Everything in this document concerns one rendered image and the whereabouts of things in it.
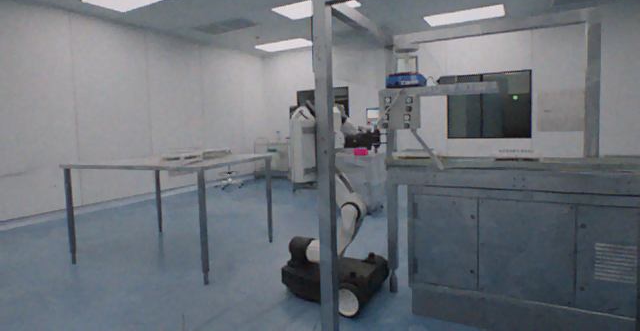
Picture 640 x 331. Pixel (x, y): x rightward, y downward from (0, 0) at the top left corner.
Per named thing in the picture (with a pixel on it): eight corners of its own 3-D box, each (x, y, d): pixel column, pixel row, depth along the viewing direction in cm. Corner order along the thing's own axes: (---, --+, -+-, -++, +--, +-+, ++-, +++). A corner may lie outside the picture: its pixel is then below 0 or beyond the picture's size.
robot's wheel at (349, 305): (365, 296, 208) (355, 325, 212) (368, 293, 212) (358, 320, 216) (336, 279, 216) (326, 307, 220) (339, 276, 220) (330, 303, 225)
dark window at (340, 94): (298, 138, 840) (296, 90, 833) (298, 138, 841) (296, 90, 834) (349, 138, 775) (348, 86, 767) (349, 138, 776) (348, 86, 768)
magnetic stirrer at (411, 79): (384, 89, 209) (384, 74, 208) (395, 92, 228) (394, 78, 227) (419, 87, 200) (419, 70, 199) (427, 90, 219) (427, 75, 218)
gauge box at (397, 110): (378, 129, 209) (378, 95, 208) (384, 129, 218) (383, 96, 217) (416, 128, 199) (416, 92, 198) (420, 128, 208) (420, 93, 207)
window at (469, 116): (447, 138, 675) (446, 76, 668) (447, 138, 676) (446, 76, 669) (531, 138, 607) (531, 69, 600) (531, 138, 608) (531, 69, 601)
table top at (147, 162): (59, 168, 308) (58, 164, 308) (156, 157, 411) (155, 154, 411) (201, 171, 257) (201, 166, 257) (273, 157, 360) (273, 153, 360)
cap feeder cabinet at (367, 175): (328, 211, 486) (326, 155, 481) (346, 203, 535) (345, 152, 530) (371, 216, 455) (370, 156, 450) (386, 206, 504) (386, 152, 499)
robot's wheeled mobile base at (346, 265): (271, 294, 243) (269, 246, 241) (309, 266, 289) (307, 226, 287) (359, 314, 214) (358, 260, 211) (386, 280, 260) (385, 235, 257)
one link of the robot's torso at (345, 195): (348, 228, 232) (305, 172, 244) (358, 222, 248) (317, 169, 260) (364, 215, 226) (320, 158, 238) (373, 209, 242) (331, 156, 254)
